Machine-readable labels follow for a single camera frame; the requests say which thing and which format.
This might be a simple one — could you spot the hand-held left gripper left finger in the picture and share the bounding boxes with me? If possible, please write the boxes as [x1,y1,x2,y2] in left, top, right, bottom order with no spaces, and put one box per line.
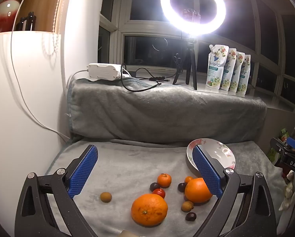
[14,144,100,237]

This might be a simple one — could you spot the white bead cord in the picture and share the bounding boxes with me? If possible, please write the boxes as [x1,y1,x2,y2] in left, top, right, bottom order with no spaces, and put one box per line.
[42,0,64,53]

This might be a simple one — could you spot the black bottles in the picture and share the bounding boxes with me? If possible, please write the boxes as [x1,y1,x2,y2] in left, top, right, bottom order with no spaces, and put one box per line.
[15,12,37,31]

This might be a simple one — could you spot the white window frame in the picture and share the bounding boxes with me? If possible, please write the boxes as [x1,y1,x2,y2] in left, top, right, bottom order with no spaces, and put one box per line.
[98,0,295,111]

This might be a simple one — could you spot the white floral refill pouch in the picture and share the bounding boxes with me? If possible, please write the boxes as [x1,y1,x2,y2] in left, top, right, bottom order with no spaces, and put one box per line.
[238,54,252,97]
[222,48,237,93]
[230,51,245,95]
[206,44,228,90]

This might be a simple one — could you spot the white cable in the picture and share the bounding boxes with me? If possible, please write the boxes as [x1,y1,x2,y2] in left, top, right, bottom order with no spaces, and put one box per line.
[10,0,71,141]

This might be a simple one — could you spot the large spotted orange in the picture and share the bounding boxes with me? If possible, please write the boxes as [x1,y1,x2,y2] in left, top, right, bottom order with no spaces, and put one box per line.
[131,194,168,227]

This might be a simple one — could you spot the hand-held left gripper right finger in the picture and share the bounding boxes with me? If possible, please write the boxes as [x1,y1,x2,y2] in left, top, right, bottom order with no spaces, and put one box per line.
[192,145,277,237]

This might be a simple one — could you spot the small mandarin with stem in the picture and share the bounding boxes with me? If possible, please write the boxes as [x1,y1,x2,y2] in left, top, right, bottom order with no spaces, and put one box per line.
[157,173,172,188]

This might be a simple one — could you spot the white power strip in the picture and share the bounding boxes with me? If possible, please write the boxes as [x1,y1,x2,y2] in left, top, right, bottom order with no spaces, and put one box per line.
[86,64,123,81]

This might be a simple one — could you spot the black tripod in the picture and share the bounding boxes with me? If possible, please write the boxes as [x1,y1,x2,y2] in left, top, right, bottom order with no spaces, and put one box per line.
[173,36,198,90]

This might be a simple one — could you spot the large smooth orange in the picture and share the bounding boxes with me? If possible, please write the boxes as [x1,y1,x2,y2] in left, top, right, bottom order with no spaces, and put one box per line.
[184,178,213,203]

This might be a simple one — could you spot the white floral plate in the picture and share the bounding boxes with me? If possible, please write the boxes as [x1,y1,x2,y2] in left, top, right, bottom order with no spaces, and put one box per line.
[186,138,237,178]

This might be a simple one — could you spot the black cable with adapter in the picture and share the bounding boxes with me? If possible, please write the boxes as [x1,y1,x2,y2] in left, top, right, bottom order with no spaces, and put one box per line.
[120,64,173,92]

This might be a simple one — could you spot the wooden shelf unit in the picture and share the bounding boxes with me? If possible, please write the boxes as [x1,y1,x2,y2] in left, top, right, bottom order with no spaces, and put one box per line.
[0,0,72,34]

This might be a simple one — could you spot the red cherry tomato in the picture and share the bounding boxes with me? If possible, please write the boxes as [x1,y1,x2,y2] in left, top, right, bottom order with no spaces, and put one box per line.
[152,189,166,199]

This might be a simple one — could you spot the ring light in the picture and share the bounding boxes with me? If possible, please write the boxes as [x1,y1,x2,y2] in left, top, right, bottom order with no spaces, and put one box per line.
[160,0,226,36]

